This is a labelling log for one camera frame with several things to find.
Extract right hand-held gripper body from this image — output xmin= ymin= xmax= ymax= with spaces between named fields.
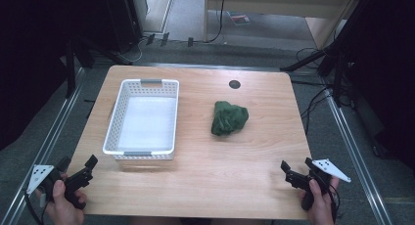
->
xmin=284 ymin=157 xmax=352 ymax=211

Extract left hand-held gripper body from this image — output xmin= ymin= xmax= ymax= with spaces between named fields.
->
xmin=25 ymin=164 xmax=95 ymax=210

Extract person's right hand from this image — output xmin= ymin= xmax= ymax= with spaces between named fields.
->
xmin=299 ymin=176 xmax=341 ymax=225

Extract person's left hand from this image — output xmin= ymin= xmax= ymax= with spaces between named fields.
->
xmin=34 ymin=178 xmax=88 ymax=225

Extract white plastic perforated basket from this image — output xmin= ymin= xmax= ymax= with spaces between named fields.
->
xmin=102 ymin=78 xmax=180 ymax=161

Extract crumpled green cloth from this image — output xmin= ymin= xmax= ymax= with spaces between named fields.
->
xmin=210 ymin=100 xmax=250 ymax=137

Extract black metal stand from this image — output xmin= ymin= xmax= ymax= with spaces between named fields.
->
xmin=64 ymin=38 xmax=125 ymax=100

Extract black tripod stand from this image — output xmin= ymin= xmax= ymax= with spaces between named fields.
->
xmin=279 ymin=38 xmax=350 ymax=107

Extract dark curtain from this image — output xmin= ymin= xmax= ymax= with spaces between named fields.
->
xmin=326 ymin=0 xmax=415 ymax=170
xmin=0 ymin=0 xmax=109 ymax=152

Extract light wooden furniture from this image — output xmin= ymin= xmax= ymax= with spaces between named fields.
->
xmin=203 ymin=0 xmax=363 ymax=51

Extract black cabinet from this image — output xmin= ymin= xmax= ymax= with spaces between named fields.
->
xmin=102 ymin=0 xmax=150 ymax=55

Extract book with red cover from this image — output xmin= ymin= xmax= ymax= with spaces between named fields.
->
xmin=229 ymin=12 xmax=252 ymax=26

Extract metal floor rail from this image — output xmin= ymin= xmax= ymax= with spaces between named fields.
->
xmin=0 ymin=67 xmax=88 ymax=225
xmin=321 ymin=77 xmax=394 ymax=225

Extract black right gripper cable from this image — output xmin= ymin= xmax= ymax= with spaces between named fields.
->
xmin=326 ymin=184 xmax=342 ymax=223

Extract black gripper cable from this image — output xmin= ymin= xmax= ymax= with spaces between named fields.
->
xmin=326 ymin=184 xmax=342 ymax=223
xmin=23 ymin=190 xmax=49 ymax=225

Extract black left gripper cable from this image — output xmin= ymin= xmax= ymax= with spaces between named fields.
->
xmin=23 ymin=190 xmax=49 ymax=225

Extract black floor cables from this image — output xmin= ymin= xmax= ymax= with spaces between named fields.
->
xmin=295 ymin=47 xmax=355 ymax=135

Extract black hanging cable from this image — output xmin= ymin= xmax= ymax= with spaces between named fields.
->
xmin=202 ymin=0 xmax=227 ymax=44

